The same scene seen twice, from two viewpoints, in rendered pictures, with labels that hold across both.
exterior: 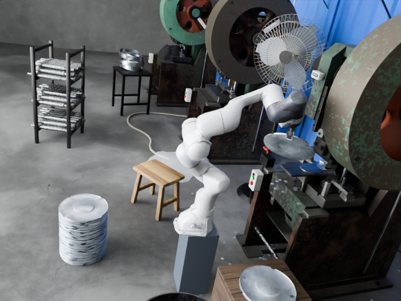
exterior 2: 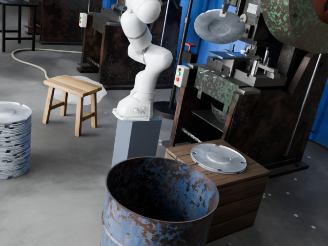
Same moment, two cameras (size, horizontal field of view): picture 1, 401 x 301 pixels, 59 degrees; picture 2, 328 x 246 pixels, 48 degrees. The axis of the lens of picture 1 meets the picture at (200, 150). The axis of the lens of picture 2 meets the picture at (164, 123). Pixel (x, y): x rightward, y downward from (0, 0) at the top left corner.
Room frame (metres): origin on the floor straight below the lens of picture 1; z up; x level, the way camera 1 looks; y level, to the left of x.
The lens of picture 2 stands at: (-0.17, 0.31, 1.21)
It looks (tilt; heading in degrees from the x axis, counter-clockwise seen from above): 23 degrees down; 344
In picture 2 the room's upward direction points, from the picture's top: 11 degrees clockwise
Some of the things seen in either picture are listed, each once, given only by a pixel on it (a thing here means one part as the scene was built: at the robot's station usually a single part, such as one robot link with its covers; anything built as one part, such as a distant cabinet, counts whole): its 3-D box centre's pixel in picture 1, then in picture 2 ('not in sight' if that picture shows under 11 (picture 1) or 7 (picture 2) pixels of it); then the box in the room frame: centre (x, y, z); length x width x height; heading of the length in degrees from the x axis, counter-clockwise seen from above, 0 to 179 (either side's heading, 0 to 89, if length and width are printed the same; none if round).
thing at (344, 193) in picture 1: (343, 186); (268, 66); (1.85, -0.86, 0.76); 0.17 x 0.06 x 0.10; 22
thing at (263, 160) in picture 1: (265, 167); (188, 64); (2.21, -0.46, 0.62); 0.10 x 0.06 x 0.20; 22
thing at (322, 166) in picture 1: (325, 171); (248, 58); (2.01, -0.79, 0.76); 0.15 x 0.09 x 0.05; 22
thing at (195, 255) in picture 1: (194, 255); (134, 150); (1.66, -0.07, 0.23); 0.18 x 0.18 x 0.45; 18
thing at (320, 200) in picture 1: (321, 183); (245, 70); (2.01, -0.79, 0.68); 0.45 x 0.30 x 0.06; 22
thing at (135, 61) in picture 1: (131, 80); (10, 13); (4.53, 1.04, 0.40); 0.45 x 0.40 x 0.79; 34
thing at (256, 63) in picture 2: (326, 188); (255, 67); (1.80, -0.74, 0.75); 0.03 x 0.03 x 0.10; 22
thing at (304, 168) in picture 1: (300, 177); (227, 64); (1.94, -0.63, 0.72); 0.25 x 0.14 x 0.14; 112
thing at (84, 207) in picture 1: (83, 206); (3, 111); (1.80, 0.65, 0.34); 0.29 x 0.29 x 0.01
